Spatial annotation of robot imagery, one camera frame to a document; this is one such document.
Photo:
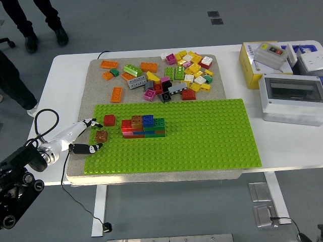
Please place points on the white distribution box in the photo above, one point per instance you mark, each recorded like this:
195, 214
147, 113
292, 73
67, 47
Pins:
285, 113

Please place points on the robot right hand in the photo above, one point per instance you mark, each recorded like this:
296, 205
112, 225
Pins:
304, 237

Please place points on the orange long toy brick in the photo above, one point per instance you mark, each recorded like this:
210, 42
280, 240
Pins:
116, 94
109, 64
149, 67
127, 76

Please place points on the person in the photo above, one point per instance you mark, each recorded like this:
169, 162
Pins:
20, 15
15, 85

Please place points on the brown square toy brick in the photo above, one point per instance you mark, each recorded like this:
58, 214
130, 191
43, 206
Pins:
101, 136
137, 121

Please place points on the metal floor block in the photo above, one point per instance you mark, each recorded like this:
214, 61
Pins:
263, 216

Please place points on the white plastic cover plate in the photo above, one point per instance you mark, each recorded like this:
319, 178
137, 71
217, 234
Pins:
292, 54

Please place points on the grey push-button switch box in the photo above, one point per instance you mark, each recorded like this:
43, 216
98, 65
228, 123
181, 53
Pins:
265, 56

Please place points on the orange small toy brick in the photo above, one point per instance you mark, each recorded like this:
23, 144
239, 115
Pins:
107, 75

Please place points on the white small toy piece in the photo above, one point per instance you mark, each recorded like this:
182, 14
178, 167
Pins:
163, 56

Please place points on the white square toy brick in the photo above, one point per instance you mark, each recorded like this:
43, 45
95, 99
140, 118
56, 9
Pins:
207, 60

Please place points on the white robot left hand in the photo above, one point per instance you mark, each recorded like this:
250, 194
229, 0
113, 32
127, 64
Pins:
68, 132

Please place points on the pink small toy brick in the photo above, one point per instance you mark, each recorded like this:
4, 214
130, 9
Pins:
186, 64

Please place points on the dark green small toy brick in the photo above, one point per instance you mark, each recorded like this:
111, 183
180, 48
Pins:
114, 72
208, 79

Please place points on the dark green square toy brick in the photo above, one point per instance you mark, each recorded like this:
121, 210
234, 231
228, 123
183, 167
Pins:
159, 123

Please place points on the lime green long toy brick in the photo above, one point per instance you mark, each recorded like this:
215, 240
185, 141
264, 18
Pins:
132, 69

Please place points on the yellow cardboard box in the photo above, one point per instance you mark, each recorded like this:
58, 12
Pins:
246, 65

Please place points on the red long toy brick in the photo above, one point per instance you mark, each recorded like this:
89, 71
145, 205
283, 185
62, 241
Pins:
134, 136
126, 124

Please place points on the grey-brown mat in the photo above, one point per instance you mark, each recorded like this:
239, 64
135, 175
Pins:
131, 59

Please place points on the grey long toy brick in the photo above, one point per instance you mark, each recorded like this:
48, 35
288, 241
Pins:
137, 82

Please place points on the blue square toy brick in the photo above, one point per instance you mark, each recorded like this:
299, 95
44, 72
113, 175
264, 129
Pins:
148, 121

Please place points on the magenta small toy brick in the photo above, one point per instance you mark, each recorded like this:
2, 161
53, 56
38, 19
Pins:
165, 79

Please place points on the black plug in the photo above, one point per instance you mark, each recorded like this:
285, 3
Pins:
107, 228

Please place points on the red sloped toy brick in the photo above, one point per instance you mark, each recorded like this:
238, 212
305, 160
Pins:
188, 95

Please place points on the black office chair base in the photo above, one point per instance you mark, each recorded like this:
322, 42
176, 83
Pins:
8, 41

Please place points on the white wall socket panel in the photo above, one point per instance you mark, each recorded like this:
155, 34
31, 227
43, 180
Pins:
311, 61

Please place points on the yellow curved toy brick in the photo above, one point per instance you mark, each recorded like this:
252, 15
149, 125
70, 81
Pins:
152, 76

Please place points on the magenta square toy brick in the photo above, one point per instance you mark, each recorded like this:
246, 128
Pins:
170, 59
149, 95

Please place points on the lime green studded baseplate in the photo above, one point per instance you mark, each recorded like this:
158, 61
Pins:
202, 138

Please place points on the long metal floor plate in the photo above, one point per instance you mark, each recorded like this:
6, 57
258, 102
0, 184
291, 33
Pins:
176, 238

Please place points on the grey narrow toy brick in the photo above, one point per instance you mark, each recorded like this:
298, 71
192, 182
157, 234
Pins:
177, 88

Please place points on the blue plastic bin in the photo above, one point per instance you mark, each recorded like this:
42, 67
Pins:
309, 47

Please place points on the dark green long toy brick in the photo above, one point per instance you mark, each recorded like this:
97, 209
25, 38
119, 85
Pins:
155, 135
154, 129

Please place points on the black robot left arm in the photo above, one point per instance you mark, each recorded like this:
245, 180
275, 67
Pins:
25, 157

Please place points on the white table leg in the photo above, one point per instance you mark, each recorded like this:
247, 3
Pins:
98, 214
275, 191

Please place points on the yellow small toy brick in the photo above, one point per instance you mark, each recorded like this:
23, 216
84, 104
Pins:
209, 72

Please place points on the dark grey sloped toy brick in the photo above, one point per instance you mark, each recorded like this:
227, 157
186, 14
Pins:
148, 86

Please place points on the black floor plate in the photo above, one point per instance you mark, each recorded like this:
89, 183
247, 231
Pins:
213, 13
217, 21

